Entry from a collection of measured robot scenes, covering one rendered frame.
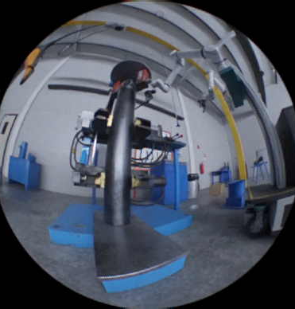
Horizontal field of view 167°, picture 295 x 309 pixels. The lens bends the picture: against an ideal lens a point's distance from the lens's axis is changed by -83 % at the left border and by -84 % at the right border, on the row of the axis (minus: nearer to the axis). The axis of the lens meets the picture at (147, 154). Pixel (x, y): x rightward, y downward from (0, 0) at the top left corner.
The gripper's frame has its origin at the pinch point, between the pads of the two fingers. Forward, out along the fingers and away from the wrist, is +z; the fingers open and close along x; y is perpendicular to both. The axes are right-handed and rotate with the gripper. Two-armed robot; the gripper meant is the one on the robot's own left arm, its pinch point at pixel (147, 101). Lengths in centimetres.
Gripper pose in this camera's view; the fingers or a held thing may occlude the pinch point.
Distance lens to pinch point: 129.5
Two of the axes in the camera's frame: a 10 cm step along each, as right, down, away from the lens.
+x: -5.6, -2.2, -8.0
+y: -8.1, -0.9, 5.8
